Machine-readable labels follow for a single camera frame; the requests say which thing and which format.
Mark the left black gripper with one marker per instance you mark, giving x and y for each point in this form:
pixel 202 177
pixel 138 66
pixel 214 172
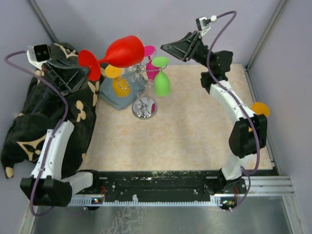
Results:
pixel 70 77

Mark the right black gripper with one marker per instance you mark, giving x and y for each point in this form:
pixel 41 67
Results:
pixel 184 48

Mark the pink plastic wine glass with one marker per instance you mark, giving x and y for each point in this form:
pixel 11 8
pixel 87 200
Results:
pixel 151 71

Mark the green plastic wine glass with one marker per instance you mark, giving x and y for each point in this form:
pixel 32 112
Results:
pixel 162 86

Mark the orange wine glass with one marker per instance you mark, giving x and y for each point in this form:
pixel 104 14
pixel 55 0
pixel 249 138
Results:
pixel 260 109
pixel 120 85

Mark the red plastic wine glass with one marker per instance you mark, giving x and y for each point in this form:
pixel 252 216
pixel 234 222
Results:
pixel 122 53

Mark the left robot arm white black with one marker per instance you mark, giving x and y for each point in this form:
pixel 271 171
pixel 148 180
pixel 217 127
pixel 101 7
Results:
pixel 66 113

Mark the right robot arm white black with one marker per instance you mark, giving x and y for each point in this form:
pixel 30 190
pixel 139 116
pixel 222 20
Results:
pixel 249 133

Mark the chrome wine glass rack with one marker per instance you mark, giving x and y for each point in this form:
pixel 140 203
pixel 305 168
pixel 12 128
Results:
pixel 144 107

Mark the orange wine glass front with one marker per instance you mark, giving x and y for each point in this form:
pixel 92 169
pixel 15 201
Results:
pixel 260 109

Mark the black floral blanket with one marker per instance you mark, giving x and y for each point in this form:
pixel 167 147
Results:
pixel 25 138

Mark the grey folded cloth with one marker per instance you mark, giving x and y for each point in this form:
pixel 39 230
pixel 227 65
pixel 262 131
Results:
pixel 107 93

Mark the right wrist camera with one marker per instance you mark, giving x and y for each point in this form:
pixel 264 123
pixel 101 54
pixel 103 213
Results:
pixel 203 25

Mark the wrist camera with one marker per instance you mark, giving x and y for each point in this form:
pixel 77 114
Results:
pixel 37 55
pixel 203 25

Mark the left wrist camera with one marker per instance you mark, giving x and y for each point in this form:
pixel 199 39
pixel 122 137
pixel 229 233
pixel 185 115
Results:
pixel 37 55

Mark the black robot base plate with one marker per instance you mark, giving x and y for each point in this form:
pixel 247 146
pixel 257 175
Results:
pixel 164 186

